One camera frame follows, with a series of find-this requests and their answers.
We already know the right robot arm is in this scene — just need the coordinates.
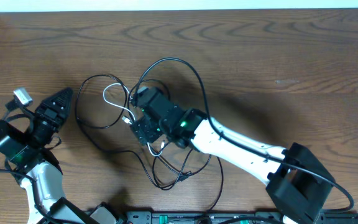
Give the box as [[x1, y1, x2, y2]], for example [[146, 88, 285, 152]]
[[131, 87, 334, 223]]

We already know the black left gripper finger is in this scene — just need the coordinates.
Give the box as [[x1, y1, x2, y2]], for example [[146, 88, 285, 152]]
[[52, 88, 73, 121], [41, 93, 64, 108]]

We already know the white cable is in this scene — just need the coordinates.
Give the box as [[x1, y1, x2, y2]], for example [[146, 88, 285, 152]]
[[102, 82, 166, 157]]

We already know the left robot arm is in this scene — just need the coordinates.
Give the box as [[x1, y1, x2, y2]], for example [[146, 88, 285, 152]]
[[0, 88, 97, 223]]

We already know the long black cable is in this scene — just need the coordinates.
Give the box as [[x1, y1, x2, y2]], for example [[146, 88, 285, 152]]
[[74, 73, 224, 212]]

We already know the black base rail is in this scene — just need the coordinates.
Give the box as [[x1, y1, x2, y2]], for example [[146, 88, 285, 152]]
[[85, 202, 358, 224]]

